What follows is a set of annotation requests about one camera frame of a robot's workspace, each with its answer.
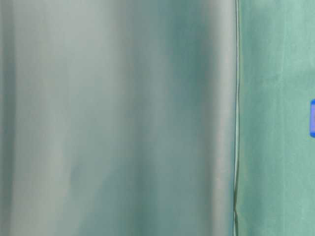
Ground blue block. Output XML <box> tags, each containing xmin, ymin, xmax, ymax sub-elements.
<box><xmin>310</xmin><ymin>99</ymin><xmax>315</xmax><ymax>138</ymax></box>

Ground green backdrop curtain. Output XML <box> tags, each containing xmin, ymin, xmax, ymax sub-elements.
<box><xmin>0</xmin><ymin>0</ymin><xmax>237</xmax><ymax>236</ymax></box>

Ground green table cloth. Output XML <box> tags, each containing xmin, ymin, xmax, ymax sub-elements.
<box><xmin>235</xmin><ymin>0</ymin><xmax>315</xmax><ymax>236</ymax></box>

